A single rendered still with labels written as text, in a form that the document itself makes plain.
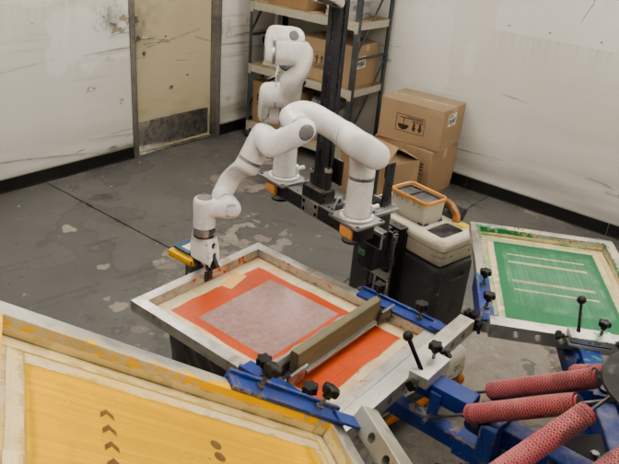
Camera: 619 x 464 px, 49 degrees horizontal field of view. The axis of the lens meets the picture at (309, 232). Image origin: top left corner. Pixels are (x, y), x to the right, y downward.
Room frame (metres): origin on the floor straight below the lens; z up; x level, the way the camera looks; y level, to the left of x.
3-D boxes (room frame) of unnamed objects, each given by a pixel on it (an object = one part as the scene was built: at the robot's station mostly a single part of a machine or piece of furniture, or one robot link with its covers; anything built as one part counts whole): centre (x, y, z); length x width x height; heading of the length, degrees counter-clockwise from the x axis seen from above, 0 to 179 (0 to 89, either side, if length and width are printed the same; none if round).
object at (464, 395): (1.43, -0.40, 1.02); 0.17 x 0.06 x 0.05; 53
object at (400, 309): (1.85, -0.31, 0.98); 0.30 x 0.05 x 0.07; 53
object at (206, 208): (2.00, 0.31, 1.22); 0.15 x 0.10 x 0.11; 115
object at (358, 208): (2.24, -0.18, 1.21); 0.16 x 0.13 x 0.15; 132
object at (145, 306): (1.77, 0.05, 0.97); 0.79 x 0.58 x 0.04; 53
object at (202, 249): (2.00, 0.35, 1.09); 0.10 x 0.07 x 0.11; 53
